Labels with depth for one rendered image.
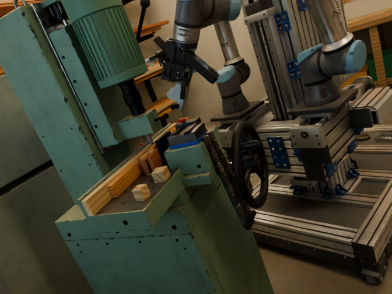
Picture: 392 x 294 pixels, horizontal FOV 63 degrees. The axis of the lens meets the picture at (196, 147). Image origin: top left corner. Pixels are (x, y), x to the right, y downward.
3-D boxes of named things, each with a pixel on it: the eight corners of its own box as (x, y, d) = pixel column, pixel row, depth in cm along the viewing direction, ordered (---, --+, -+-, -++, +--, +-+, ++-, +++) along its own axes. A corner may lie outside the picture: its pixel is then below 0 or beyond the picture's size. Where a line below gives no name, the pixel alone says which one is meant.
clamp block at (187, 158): (210, 172, 97) (200, 145, 94) (172, 178, 103) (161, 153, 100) (224, 151, 109) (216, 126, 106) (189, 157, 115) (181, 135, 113)
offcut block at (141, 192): (136, 201, 88) (130, 190, 87) (142, 195, 91) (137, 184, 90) (144, 200, 87) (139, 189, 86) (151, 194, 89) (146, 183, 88)
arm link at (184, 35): (202, 25, 93) (198, 30, 86) (200, 41, 95) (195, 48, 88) (177, 20, 93) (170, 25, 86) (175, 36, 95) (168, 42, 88)
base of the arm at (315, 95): (314, 95, 150) (308, 75, 147) (346, 91, 139) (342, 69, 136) (297, 108, 142) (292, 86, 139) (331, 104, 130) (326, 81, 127)
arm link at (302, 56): (313, 74, 145) (306, 45, 141) (340, 71, 134) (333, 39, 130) (296, 84, 140) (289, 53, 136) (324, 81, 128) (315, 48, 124)
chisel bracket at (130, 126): (155, 137, 112) (146, 114, 109) (124, 144, 118) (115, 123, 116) (164, 129, 118) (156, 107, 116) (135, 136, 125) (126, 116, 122)
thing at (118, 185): (117, 197, 96) (111, 185, 95) (112, 198, 97) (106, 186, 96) (192, 125, 146) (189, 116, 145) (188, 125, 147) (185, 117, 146)
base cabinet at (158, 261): (257, 389, 120) (191, 235, 99) (135, 367, 147) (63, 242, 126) (276, 293, 157) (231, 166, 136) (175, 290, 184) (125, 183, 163)
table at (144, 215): (183, 228, 79) (174, 207, 77) (93, 234, 93) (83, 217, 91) (242, 133, 129) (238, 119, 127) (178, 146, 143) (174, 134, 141)
